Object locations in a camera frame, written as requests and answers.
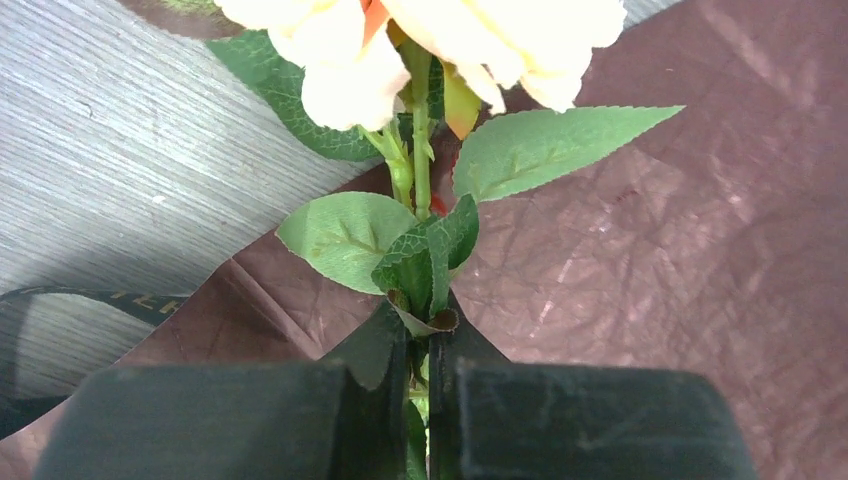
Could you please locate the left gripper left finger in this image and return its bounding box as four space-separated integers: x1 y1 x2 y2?
34 303 407 479

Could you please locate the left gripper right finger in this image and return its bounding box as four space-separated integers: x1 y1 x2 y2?
429 299 757 479

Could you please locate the black printed ribbon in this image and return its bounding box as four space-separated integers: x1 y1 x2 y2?
1 286 187 437

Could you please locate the cream peach roses stem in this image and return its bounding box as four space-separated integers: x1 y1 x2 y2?
215 1 677 479

